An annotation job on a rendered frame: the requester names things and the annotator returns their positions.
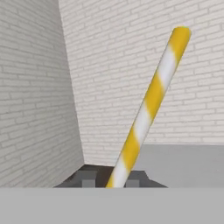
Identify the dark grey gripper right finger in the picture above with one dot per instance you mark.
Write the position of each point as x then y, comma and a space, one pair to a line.
137, 177

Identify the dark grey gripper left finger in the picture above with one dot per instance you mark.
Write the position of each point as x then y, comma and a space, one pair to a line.
86, 176

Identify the yellow and white striped straw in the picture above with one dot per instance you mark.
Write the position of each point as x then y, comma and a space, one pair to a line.
151, 100

